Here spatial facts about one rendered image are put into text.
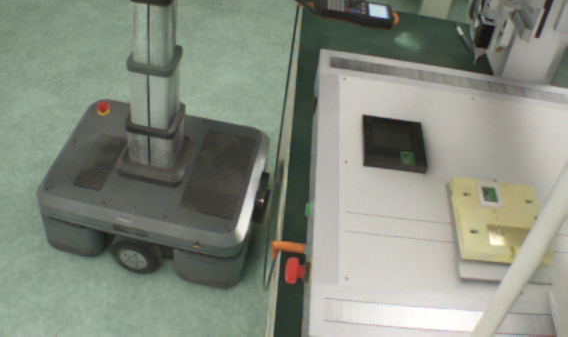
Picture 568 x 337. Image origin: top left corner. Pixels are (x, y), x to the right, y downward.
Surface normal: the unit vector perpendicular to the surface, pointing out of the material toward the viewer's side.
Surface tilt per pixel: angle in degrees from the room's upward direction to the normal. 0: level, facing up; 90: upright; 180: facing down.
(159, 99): 90
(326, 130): 0
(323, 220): 0
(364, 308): 0
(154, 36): 90
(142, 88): 90
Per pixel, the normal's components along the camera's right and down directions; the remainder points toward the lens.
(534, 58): -0.06, 0.65
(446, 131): 0.13, -0.75
